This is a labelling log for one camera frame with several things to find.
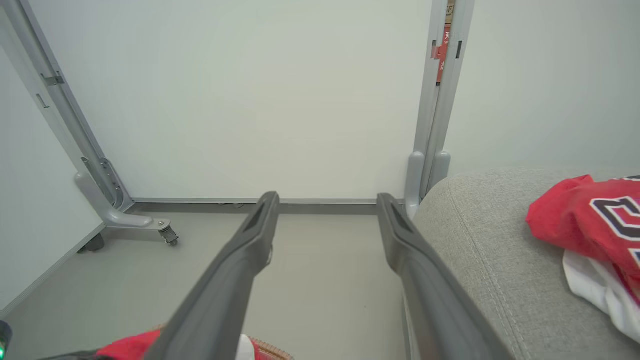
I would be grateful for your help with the red jersey with lettering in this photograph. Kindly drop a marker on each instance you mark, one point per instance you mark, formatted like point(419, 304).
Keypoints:
point(590, 215)

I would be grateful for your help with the grey partition panel frame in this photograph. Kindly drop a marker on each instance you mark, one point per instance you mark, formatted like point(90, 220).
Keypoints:
point(55, 85)

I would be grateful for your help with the white garment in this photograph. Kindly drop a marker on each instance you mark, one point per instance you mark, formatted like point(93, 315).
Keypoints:
point(605, 295)

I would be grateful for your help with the grey partition foot with plate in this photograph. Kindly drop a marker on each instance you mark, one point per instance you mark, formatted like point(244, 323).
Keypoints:
point(120, 217)

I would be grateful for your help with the red label strip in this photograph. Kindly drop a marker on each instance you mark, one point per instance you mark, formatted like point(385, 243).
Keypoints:
point(443, 50)

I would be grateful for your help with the black caster wheel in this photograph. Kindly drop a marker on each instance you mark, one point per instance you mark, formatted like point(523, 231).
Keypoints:
point(170, 235)
point(92, 244)

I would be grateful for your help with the grey double partition post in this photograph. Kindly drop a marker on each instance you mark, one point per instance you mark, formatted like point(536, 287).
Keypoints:
point(440, 125)

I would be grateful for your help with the grey fabric sofa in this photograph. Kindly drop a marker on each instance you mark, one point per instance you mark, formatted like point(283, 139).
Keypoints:
point(490, 260)

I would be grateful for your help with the red garment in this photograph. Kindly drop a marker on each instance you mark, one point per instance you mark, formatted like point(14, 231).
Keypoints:
point(130, 347)

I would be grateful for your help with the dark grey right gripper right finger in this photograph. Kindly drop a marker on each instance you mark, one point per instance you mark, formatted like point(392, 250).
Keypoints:
point(435, 310)

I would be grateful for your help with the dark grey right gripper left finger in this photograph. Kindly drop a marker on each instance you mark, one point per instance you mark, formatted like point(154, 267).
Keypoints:
point(220, 300)

